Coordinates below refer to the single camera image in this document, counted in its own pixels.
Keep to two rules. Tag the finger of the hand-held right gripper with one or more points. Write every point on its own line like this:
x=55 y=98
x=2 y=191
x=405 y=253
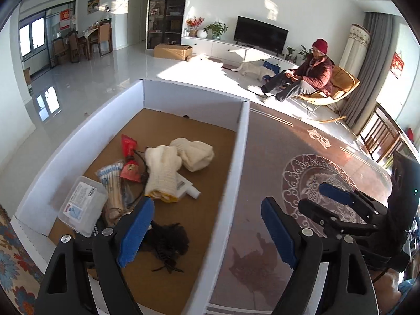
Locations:
x=321 y=213
x=334 y=194

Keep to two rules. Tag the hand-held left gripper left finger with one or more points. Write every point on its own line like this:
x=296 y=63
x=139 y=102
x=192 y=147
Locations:
x=136 y=233

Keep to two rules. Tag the brown cardboard box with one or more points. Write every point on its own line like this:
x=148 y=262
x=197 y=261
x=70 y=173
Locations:
x=172 y=52

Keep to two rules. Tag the leafy potted plant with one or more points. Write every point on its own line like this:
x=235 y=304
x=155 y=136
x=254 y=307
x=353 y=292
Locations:
x=304 y=52

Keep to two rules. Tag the red wall decoration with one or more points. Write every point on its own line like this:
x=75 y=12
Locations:
x=397 y=65

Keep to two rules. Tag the white round vase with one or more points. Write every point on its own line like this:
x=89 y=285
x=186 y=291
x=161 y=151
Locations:
x=201 y=34

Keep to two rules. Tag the white cardboard container box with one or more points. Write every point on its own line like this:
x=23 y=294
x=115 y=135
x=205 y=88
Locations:
x=65 y=144

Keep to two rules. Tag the blue bag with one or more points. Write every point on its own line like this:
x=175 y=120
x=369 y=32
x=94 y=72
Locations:
x=273 y=67

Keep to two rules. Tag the dining table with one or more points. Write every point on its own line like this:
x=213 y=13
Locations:
x=88 y=34

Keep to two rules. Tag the white cat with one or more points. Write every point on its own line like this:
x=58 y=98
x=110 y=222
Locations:
x=252 y=69

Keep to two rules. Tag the grey curtain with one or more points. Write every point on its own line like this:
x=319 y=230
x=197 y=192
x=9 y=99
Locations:
x=370 y=72

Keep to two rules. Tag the window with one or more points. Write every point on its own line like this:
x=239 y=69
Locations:
x=31 y=36

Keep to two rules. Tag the light-backed dining chair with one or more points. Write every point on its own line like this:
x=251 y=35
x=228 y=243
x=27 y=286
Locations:
x=105 y=34

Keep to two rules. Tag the red door poster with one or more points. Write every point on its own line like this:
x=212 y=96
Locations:
x=65 y=18

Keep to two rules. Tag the green potted plant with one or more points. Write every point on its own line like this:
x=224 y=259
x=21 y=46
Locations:
x=216 y=29

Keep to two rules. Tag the small white tube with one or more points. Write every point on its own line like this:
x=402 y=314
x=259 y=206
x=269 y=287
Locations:
x=192 y=191

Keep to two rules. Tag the black television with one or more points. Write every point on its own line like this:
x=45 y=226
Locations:
x=261 y=34

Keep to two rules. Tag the dark dining chair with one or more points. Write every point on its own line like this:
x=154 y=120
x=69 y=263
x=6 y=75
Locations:
x=59 y=46
x=73 y=44

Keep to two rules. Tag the red paper packet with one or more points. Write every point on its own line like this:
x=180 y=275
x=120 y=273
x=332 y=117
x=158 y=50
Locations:
x=128 y=144

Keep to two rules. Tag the white TV cabinet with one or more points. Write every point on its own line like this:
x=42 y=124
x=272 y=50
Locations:
x=210 y=47

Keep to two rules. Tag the white door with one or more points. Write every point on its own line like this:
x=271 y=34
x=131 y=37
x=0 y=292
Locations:
x=137 y=11

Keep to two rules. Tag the small potted plant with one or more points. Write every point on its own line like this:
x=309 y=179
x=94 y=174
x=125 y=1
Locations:
x=289 y=52

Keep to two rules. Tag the person's right hand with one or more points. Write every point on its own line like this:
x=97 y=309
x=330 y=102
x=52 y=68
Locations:
x=387 y=288

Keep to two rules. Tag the tan lounge chair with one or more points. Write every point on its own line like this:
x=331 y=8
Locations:
x=344 y=83

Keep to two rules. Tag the red gold pouch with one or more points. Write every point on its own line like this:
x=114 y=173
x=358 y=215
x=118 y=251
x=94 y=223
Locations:
x=130 y=172

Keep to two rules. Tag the wall painting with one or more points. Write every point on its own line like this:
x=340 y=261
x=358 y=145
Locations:
x=94 y=0

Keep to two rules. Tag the red flower bouquet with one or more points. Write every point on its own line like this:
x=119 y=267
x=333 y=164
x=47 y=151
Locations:
x=194 y=23

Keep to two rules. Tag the dark glass display cabinet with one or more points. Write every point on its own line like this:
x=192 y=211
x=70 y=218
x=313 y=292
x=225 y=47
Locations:
x=167 y=10

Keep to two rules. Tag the clear plastic lidded box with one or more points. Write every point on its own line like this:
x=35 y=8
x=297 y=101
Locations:
x=82 y=203

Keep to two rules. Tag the wooden slatted chair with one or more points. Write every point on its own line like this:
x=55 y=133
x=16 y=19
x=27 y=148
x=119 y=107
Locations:
x=380 y=134

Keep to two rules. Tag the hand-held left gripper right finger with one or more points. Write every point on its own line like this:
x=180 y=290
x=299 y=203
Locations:
x=279 y=233

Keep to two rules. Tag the white standing air conditioner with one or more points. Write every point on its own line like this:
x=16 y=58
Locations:
x=356 y=46

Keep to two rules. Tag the cotton swab pack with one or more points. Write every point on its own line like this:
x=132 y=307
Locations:
x=111 y=180

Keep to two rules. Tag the white knit glove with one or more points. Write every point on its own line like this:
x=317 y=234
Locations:
x=162 y=170
x=197 y=152

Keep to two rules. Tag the floral blanket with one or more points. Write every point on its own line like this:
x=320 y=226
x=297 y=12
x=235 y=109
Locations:
x=13 y=262

